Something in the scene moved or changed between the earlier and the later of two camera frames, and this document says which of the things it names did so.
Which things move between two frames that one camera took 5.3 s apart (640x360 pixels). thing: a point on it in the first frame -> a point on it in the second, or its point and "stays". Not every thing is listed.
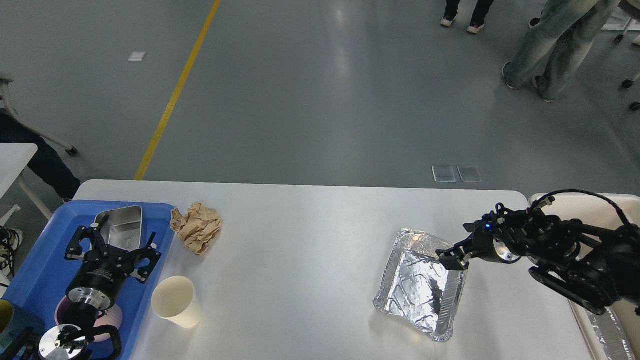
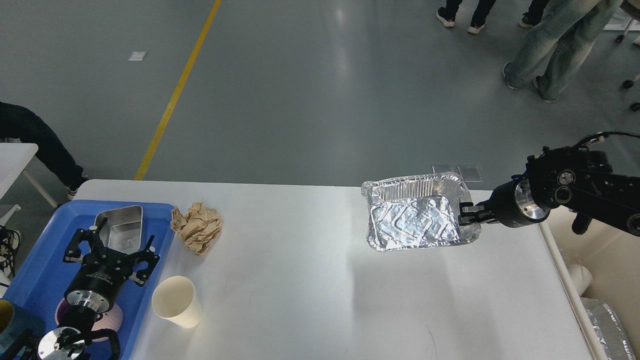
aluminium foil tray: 417,286 -> 418,211
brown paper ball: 196,228 stays
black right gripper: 491,240 -> 512,206
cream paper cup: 174,298 stays
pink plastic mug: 112,317 stays
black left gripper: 102,271 stays
